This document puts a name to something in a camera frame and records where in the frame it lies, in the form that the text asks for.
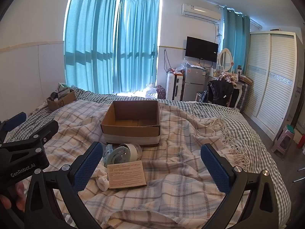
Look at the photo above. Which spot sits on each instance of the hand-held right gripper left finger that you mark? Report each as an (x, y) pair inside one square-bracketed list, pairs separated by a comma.
[(87, 168)]

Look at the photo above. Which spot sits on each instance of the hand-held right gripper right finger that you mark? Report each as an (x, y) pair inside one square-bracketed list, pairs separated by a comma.
[(215, 169)]

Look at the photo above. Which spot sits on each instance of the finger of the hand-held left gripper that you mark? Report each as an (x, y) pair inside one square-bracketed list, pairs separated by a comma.
[(16, 120), (46, 130)]

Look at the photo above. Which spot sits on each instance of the person's left hand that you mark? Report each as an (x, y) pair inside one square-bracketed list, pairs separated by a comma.
[(6, 201)]

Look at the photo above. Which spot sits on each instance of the white crumpled cloth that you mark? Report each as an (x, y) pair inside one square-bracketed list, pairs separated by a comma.
[(103, 182)]

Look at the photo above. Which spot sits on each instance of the pale green round device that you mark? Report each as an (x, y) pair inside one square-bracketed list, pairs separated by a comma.
[(116, 158)]

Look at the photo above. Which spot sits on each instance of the small brown cardboard box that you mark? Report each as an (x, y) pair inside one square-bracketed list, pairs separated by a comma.
[(63, 101)]

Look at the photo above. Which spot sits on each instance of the beige plaid fringed blanket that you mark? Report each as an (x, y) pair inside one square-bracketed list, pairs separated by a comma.
[(176, 169)]

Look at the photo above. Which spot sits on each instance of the brown paper booklet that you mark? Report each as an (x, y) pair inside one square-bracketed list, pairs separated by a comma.
[(126, 175)]

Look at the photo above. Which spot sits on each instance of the green white packet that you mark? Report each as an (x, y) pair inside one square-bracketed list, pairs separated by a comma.
[(63, 87)]

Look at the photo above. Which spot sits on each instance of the white round device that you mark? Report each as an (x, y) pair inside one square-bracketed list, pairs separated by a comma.
[(134, 151)]

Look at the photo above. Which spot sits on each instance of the green checkered bed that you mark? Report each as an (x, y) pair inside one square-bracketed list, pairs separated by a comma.
[(252, 133)]

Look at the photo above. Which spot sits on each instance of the open brown cardboard box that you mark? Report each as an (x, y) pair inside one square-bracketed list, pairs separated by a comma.
[(129, 130)]

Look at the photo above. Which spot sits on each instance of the purple plastic stool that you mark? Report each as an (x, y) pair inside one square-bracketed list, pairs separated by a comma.
[(283, 140)]

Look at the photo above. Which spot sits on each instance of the black jacket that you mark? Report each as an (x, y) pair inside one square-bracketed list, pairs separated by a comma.
[(220, 93)]

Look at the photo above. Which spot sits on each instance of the white dressing table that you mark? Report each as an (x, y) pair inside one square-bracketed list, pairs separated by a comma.
[(238, 93)]

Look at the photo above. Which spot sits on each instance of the silver fridge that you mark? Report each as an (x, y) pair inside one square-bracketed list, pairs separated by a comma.
[(193, 84)]

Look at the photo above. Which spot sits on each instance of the patterned cloth heap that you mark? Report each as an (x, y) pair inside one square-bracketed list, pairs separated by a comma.
[(226, 77)]

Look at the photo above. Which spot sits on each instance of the floral bag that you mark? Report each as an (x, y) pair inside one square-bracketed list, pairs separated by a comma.
[(161, 92)]

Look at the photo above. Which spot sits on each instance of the white suitcase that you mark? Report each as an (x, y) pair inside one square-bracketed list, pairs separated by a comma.
[(171, 85)]

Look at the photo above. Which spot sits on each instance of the flat cardboard box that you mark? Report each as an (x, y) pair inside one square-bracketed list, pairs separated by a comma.
[(246, 79)]

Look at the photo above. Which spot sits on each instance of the wide teal curtain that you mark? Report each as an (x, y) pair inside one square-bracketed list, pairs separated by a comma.
[(88, 40)]

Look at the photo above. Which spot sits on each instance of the clear water jug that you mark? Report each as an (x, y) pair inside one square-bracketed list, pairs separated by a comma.
[(150, 91)]

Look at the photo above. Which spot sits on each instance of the white slatted wardrobe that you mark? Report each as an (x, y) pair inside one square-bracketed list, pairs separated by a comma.
[(274, 81)]

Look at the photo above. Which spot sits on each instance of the clear plastic bag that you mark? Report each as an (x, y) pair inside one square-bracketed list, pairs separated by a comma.
[(182, 66)]

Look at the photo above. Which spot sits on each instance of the white oval mirror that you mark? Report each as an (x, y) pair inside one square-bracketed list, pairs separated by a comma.
[(226, 59)]

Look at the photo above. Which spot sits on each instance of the narrow teal curtain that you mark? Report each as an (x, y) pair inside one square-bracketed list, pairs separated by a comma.
[(234, 40)]

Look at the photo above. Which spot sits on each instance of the white air conditioner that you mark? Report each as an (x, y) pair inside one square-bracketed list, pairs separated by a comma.
[(201, 12)]

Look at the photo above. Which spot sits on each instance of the black wall television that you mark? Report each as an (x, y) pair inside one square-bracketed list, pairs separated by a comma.
[(201, 49)]

